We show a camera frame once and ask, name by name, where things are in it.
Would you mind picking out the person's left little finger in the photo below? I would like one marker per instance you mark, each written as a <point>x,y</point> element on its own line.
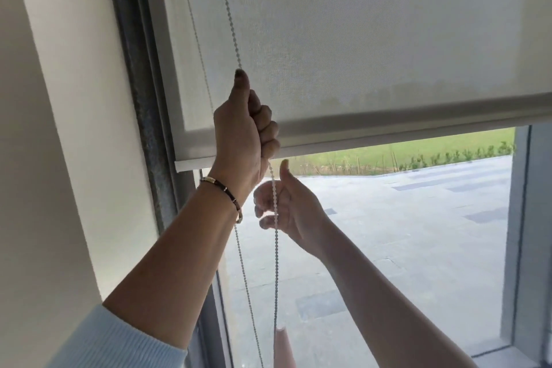
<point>269,151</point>

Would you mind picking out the person's right hand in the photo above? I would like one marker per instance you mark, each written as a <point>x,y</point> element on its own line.
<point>297,212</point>

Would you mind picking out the person's left thumb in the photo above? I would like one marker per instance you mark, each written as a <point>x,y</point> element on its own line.
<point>241,87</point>

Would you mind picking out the white roller blind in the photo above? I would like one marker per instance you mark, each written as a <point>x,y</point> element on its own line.
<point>366,35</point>

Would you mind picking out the person's right forearm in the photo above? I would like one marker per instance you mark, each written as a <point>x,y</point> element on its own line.
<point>379,303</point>

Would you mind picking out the person's left forearm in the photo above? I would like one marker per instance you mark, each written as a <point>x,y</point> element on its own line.
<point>172,268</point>

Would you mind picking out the row of green shrubs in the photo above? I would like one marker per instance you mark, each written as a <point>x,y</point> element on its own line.
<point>431,160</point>

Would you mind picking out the person's right middle finger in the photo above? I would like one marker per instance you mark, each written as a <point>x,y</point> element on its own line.
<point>263,210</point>

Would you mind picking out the person's right thumb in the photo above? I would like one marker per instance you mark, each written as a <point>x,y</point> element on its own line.
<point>288,176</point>

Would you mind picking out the grey window frame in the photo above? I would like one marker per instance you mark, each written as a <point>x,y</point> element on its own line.
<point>140,78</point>

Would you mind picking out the person's left hand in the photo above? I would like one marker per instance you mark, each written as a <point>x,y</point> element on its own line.
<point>239,139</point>

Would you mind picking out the person's left middle finger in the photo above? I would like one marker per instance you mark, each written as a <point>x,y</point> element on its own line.
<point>265,115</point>

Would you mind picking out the pinkish cone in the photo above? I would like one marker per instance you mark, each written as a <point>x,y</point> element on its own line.
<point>283,350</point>

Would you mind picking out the light blue knit sleeve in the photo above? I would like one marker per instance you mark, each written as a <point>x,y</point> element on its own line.
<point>108,342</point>

